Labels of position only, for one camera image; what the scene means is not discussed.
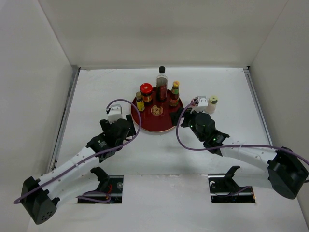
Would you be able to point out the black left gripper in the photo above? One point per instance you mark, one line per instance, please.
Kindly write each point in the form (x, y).
(106, 125)

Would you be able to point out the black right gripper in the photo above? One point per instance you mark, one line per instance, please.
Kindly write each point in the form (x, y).
(184, 123)

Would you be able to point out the yellow cap red sauce bottle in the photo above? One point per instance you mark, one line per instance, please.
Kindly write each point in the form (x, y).
(174, 95)

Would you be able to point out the yellow label gold cap bottle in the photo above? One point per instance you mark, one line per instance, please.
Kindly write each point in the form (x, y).
(140, 102)

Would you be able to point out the tall dark bottle red label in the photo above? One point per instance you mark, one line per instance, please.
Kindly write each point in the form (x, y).
(161, 85)

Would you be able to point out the red lid chili sauce jar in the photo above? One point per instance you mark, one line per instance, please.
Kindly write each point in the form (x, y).
(146, 90)

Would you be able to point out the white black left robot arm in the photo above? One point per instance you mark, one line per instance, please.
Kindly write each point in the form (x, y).
(43, 196)

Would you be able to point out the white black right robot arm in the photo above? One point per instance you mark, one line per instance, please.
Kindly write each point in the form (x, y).
(284, 171)

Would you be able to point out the red round lacquer tray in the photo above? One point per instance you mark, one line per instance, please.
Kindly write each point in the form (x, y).
(155, 117)

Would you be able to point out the pale squeeze bottle yellow cap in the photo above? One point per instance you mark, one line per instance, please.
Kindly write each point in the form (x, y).
(212, 103)

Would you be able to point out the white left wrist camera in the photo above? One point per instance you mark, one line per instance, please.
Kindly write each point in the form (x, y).
(114, 113)

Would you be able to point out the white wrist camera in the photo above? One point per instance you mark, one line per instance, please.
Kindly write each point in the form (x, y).
(114, 113)
(200, 104)

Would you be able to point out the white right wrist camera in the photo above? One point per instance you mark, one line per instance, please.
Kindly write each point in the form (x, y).
(200, 104)

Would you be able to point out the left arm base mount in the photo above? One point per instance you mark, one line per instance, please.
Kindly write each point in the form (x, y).
(109, 189)

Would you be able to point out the left aluminium table rail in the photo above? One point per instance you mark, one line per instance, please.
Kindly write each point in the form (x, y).
(59, 136)

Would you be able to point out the aluminium table rail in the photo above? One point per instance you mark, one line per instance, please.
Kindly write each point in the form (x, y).
(265, 139)
(144, 66)
(59, 136)

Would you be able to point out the back aluminium table rail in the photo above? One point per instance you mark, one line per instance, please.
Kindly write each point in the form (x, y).
(144, 66)

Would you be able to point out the right aluminium table rail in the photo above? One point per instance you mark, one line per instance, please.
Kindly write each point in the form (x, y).
(265, 139)

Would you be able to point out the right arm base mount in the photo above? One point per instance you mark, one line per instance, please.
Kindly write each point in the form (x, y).
(223, 189)

